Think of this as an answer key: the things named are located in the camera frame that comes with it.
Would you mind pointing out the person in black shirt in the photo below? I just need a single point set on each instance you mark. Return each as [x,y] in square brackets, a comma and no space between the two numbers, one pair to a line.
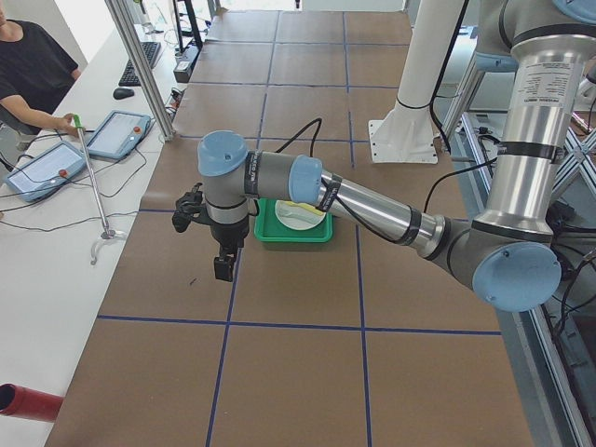
[36,75]

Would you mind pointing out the black power strip box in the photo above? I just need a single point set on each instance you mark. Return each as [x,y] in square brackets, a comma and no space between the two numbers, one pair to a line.
[185,64]

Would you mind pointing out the red cylinder tube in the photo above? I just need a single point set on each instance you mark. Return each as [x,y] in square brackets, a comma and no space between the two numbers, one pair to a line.
[26,403]

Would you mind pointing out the left blue teach pendant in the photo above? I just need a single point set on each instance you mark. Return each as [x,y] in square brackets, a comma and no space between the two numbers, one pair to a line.
[46,173]

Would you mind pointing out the white round plate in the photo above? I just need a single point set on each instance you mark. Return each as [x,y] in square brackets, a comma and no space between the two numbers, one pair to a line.
[296,224]

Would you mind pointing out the white plastic spoon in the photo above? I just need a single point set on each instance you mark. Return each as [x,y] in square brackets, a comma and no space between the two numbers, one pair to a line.
[287,214]

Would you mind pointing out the brown paper table cover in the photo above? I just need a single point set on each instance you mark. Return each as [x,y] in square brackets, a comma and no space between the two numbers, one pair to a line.
[353,342]

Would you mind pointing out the silver reacher grabber stick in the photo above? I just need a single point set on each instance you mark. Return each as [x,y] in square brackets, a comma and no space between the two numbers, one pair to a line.
[109,235]

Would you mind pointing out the green plastic tray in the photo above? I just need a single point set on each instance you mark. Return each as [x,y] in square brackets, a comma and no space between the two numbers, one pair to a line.
[269,229]

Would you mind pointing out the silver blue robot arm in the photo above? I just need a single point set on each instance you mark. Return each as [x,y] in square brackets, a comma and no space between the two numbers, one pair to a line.
[233,174]

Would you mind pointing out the blue teach pendant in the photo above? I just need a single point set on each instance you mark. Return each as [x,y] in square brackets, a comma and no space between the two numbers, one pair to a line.
[118,134]
[46,173]

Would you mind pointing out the yellow plastic spoon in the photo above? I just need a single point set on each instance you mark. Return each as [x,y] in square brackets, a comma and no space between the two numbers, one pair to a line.
[303,206]

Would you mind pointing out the person's hand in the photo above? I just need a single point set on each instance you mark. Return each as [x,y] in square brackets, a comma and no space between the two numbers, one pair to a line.
[64,124]

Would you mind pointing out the black computer mouse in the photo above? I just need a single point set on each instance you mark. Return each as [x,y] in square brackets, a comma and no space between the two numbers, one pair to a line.
[122,93]

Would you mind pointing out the right blue teach pendant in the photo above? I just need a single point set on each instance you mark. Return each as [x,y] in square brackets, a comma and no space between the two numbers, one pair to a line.
[118,134]

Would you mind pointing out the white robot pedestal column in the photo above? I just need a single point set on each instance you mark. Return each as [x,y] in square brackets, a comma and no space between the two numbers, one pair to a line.
[406,134]

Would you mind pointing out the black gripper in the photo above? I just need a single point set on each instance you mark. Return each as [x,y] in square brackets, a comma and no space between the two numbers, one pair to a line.
[227,235]

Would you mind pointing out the aluminium frame post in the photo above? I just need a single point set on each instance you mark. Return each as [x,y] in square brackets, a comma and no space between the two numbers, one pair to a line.
[124,24]

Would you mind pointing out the aluminium frame rail structure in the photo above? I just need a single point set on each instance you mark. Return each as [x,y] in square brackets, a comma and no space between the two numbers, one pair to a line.
[504,256]

